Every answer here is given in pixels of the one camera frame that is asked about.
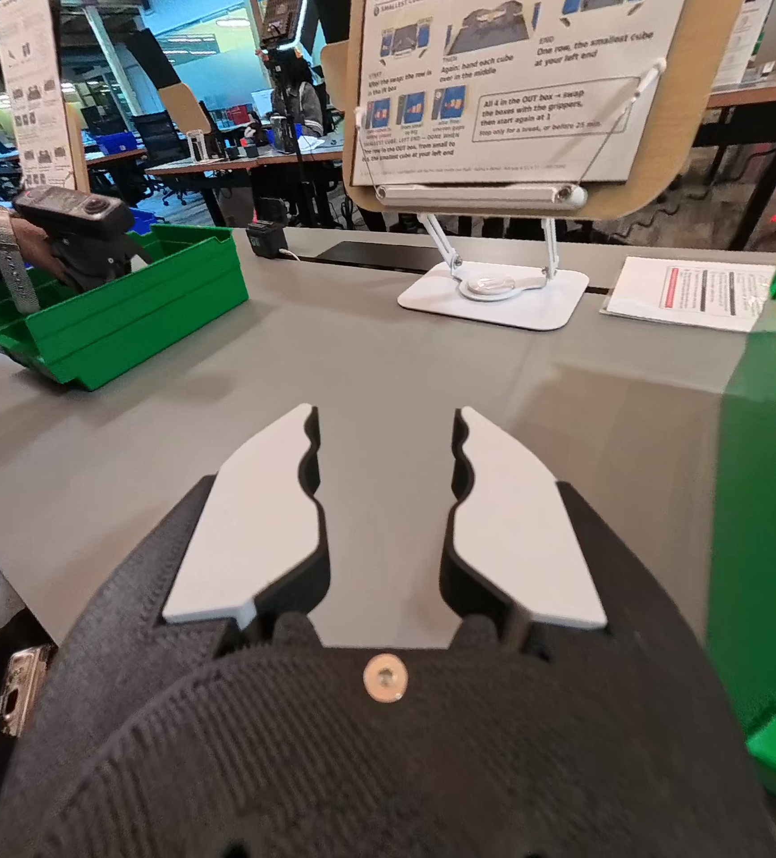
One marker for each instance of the laminated paper sheet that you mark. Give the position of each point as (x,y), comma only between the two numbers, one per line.
(683,295)

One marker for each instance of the long wooden table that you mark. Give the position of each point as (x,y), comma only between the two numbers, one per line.
(240,164)

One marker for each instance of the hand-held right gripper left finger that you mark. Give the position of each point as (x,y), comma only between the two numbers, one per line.
(247,529)

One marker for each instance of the blue plastic bin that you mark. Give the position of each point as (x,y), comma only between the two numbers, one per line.
(143,218)

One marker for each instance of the black office chair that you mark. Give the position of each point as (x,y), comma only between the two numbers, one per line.
(158,144)

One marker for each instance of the silver metal wristwatch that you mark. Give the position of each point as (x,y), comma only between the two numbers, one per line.
(9,261)

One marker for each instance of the standing instruction board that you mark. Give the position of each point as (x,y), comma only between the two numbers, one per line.
(36,100)

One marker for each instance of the black charger box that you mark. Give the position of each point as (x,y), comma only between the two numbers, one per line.
(266,238)

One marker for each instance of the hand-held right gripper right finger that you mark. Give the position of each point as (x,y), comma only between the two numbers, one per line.
(529,536)

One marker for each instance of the wooden stand board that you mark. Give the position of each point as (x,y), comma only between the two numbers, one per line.
(183,107)

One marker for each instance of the instruction poster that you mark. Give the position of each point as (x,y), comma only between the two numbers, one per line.
(529,134)

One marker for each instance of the blue storage bin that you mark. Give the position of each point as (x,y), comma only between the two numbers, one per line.
(113,144)

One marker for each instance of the green plastic bin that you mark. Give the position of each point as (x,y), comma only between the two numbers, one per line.
(126,322)
(763,536)

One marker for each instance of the clear acrylic box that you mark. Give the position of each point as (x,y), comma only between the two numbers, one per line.
(197,146)

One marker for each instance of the silver metal clasp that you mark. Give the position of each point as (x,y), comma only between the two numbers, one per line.
(16,690)

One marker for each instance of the person's left hand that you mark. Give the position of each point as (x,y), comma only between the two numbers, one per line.
(36,251)

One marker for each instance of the wooden side table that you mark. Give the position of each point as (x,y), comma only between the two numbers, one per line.
(763,90)

